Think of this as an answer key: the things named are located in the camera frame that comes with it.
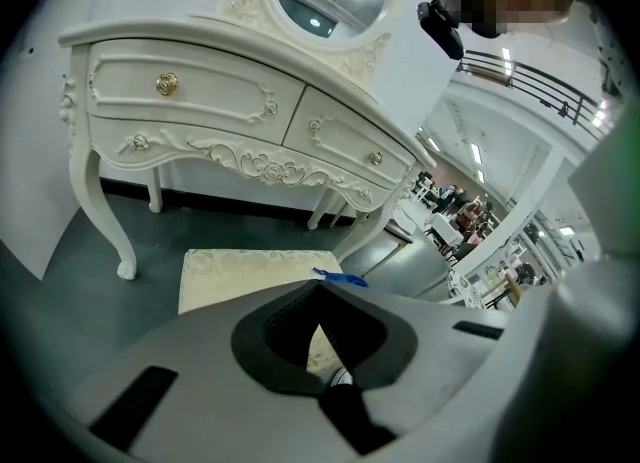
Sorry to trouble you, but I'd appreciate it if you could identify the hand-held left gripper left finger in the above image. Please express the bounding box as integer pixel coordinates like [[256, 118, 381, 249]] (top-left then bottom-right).
[[62, 280, 361, 463]]

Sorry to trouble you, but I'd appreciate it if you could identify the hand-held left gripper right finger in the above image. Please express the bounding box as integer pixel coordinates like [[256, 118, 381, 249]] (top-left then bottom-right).
[[319, 280, 522, 438]]

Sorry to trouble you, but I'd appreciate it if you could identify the cream upholstered stool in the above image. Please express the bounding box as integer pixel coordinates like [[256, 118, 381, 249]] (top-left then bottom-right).
[[177, 248, 347, 378]]

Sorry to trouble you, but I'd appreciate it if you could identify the blue cloth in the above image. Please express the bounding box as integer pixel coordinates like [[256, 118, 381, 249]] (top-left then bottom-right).
[[312, 265, 370, 289]]

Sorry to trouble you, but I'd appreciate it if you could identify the white carved dressing table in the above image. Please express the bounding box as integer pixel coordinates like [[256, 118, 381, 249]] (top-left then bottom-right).
[[57, 15, 439, 281]]

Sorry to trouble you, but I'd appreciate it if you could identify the floral cushion wooden stool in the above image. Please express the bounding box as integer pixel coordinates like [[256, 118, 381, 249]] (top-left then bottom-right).
[[444, 268, 524, 311]]

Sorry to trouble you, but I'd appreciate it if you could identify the person's left white shoe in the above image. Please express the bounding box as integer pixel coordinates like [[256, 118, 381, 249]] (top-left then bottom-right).
[[323, 364, 357, 389]]

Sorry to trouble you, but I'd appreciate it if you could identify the black railing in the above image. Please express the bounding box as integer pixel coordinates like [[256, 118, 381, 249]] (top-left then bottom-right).
[[457, 49, 617, 138]]

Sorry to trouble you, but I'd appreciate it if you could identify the person's polka dot shirt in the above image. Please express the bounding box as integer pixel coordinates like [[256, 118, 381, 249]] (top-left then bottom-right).
[[499, 0, 627, 98]]

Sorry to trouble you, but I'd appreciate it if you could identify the black head camera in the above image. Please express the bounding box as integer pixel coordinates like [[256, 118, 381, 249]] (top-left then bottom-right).
[[417, 0, 467, 60]]

